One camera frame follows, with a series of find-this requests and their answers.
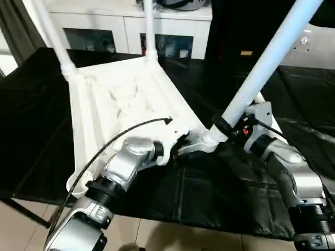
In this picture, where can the white plastic table leg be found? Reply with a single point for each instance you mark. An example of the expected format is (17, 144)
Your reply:
(261, 65)
(274, 125)
(150, 31)
(57, 39)

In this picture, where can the white plastic table top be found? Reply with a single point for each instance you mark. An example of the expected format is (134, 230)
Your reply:
(104, 99)

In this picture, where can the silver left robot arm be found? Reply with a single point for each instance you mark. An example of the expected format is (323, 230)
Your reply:
(125, 162)

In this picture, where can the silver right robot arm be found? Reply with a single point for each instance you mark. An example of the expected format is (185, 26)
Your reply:
(295, 167)

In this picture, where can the black work mat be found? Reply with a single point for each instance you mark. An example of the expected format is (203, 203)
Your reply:
(209, 183)

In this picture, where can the black box with gold label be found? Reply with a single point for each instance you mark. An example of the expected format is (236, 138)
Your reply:
(235, 28)

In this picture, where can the grey printed cushion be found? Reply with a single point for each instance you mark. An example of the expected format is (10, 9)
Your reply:
(311, 52)

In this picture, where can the small red bottle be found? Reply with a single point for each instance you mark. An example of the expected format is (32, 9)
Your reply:
(143, 46)

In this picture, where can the grey round appliance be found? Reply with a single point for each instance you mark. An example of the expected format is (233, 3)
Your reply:
(178, 4)

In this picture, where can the white cabinet with glass doors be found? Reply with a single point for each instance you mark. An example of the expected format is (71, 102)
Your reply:
(110, 23)

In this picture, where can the black tangled item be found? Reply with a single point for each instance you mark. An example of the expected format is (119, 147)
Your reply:
(141, 1)

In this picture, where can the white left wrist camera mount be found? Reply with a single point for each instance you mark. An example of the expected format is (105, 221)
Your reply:
(170, 141)

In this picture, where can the black metal frame leg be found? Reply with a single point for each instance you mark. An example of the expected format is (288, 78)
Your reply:
(26, 211)

